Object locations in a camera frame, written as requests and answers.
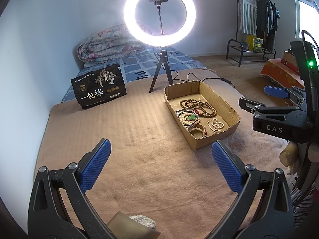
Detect window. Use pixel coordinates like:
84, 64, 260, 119
295, 0, 319, 43

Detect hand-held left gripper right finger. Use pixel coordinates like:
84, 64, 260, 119
211, 140, 294, 239

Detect yellow crate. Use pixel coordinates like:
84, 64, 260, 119
246, 35, 264, 52

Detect dark hanging clothes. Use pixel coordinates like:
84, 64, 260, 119
255, 0, 279, 50

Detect green jade pendant red cord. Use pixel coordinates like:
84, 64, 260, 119
187, 108, 201, 122

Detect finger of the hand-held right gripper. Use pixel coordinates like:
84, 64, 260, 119
264, 85, 307, 107
238, 98, 306, 116

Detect black snack bag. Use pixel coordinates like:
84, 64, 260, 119
71, 63, 127, 110

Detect brown wooden bead necklace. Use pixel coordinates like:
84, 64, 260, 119
180, 98, 218, 118

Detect brown wide bangle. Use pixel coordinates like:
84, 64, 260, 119
189, 123, 208, 139

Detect white pearl necklace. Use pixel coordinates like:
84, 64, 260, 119
207, 119, 225, 133

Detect phone holder clamp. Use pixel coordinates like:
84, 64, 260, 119
148, 0, 170, 36

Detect person's right hand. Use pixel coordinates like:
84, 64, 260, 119
279, 141, 302, 177

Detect striped hanging towel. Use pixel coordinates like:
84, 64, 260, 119
238, 0, 257, 34

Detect cream bead bracelet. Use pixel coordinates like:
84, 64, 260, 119
178, 113, 198, 126

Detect person's striped clothing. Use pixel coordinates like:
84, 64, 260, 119
293, 187, 319, 221

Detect black power cable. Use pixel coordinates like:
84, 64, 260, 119
171, 72, 236, 90

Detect cardboard box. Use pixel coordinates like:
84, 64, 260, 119
164, 80, 241, 151

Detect green pendant bracelet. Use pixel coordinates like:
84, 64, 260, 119
176, 109, 200, 125

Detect black clothes rack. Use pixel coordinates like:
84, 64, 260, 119
226, 0, 277, 67

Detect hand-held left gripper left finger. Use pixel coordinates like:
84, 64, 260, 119
27, 138, 111, 239

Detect floral quilt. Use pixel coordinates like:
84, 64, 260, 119
77, 24, 152, 68

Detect ring light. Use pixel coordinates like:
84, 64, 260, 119
124, 0, 197, 48

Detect black tripod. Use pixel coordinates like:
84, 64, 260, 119
149, 47, 174, 94

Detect orange cloth covered furniture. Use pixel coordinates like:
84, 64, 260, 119
259, 58, 306, 88

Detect person's left hand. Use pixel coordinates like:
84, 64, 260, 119
108, 210, 160, 239

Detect blue patterned bed sheet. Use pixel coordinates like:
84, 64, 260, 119
61, 46, 207, 104

